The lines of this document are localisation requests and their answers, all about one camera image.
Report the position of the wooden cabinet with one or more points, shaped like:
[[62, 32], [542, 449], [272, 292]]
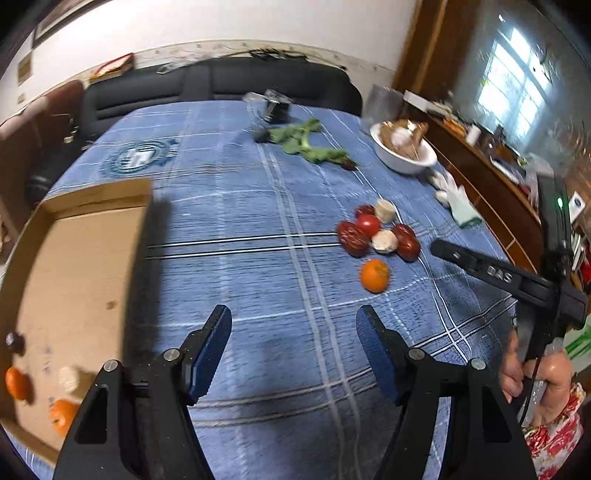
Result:
[[489, 184]]

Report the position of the brown husk pieces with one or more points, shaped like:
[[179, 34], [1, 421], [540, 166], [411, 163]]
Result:
[[404, 134]]

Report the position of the cardboard box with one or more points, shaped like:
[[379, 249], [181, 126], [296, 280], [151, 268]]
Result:
[[78, 277]]

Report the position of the white work glove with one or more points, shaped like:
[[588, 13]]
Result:
[[455, 196]]

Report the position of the person's right hand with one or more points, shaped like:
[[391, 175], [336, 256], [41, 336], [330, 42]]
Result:
[[511, 369]]

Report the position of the red flat box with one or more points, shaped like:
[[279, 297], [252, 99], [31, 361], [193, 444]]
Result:
[[113, 65]]

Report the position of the red tomato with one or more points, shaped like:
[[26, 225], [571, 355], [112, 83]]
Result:
[[368, 225]]

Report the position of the white cup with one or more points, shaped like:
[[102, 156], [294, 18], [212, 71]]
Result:
[[473, 134]]

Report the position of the dark red fruit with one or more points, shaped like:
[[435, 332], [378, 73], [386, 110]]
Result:
[[349, 164]]

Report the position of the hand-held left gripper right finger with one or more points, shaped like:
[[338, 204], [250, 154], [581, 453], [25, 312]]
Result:
[[376, 350]]

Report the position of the green leafy vegetable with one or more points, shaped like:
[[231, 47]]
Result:
[[304, 143]]

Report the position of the clear plastic container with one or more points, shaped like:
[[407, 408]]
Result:
[[384, 99]]

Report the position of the white bowl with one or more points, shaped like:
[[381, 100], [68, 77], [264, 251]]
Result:
[[406, 154]]

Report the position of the orange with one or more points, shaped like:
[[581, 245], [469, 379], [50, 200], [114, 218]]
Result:
[[375, 275], [18, 384], [62, 415]]

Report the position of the small dark object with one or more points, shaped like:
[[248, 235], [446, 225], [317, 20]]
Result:
[[261, 135]]

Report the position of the dried red jujube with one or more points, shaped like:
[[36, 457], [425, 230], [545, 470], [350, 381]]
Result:
[[364, 210]]

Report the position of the black box device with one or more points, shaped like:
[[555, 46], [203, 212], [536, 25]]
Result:
[[275, 110]]

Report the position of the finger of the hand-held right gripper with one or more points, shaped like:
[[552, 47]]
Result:
[[489, 272]]

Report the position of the blue plaid tablecloth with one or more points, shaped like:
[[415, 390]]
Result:
[[258, 207]]

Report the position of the window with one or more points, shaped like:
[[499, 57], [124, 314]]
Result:
[[512, 78]]

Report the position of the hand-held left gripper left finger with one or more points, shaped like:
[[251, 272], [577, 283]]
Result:
[[210, 355]]

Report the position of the black leather sofa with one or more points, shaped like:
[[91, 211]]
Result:
[[221, 83]]

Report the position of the brown armchair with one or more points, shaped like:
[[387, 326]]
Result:
[[41, 115]]

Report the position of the framed wall picture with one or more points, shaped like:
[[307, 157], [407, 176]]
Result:
[[60, 18]]

